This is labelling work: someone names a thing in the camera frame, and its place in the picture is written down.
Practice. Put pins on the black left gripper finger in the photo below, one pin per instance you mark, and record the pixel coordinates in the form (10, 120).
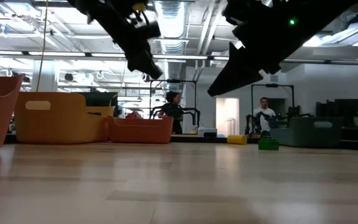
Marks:
(145, 63)

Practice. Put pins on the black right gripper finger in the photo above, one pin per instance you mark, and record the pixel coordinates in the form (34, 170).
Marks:
(238, 74)

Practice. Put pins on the yellow cylinder block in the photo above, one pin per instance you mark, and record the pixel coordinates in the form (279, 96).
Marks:
(236, 139)

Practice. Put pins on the green plastic building brick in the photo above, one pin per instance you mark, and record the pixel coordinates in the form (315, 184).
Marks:
(268, 145)

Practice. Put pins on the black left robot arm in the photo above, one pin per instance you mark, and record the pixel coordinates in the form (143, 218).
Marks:
(101, 12)

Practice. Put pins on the background black robot arm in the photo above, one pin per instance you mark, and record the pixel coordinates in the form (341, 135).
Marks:
(154, 110)
(248, 123)
(194, 112)

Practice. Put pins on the person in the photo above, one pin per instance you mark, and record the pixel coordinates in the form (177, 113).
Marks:
(263, 102)
(172, 110)

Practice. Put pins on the long ceiling light strip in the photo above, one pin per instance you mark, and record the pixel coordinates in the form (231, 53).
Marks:
(182, 57)

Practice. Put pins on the red background object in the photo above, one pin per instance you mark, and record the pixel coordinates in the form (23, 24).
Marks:
(134, 115)

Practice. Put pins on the yellow plastic bin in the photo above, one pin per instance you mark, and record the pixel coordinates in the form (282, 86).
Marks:
(57, 118)
(104, 111)

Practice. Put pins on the white box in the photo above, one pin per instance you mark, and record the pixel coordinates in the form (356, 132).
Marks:
(207, 131)

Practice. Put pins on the orange plastic bin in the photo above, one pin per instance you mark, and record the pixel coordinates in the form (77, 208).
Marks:
(138, 129)

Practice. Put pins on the grey-green plastic bin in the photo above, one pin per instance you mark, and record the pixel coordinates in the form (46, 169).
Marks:
(306, 133)

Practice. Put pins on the white pillar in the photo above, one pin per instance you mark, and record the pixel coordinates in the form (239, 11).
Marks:
(47, 77)

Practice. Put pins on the black equipment rack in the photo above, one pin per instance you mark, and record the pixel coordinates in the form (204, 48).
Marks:
(350, 109)

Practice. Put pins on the grey wall vent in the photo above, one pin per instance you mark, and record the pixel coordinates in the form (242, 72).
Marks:
(274, 78)

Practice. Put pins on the silver ventilation duct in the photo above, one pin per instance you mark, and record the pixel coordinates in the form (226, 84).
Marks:
(174, 25)

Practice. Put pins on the black table edge rail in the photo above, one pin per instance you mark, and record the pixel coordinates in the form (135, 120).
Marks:
(197, 140)

